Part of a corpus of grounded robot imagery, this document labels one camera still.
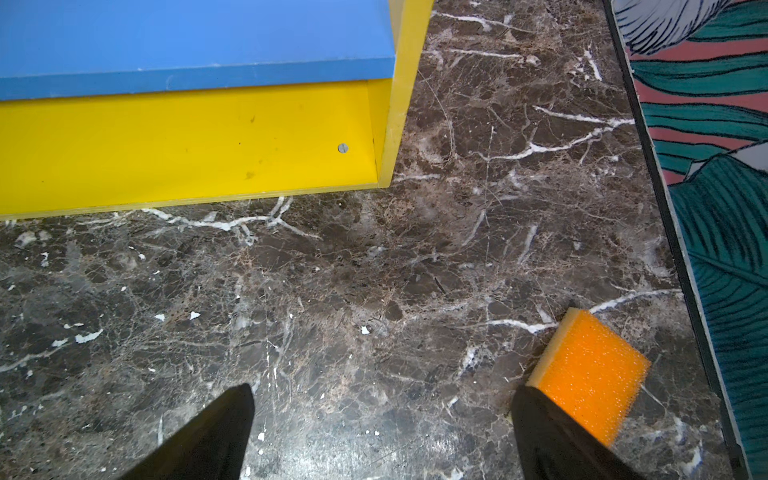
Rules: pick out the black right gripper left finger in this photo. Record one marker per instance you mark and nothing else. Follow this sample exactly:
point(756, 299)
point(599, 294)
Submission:
point(211, 445)

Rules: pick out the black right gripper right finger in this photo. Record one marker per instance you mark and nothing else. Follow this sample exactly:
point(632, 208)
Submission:
point(552, 445)

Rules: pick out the yellow pink blue shelf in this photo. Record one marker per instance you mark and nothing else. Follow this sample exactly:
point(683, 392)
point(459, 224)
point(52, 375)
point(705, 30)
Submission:
point(109, 105)

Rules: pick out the orange yellow sponge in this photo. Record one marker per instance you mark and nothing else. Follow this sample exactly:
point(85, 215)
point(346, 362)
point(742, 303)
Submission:
point(592, 373)

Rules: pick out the black right frame post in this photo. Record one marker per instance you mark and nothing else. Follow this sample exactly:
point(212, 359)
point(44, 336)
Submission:
point(696, 76)

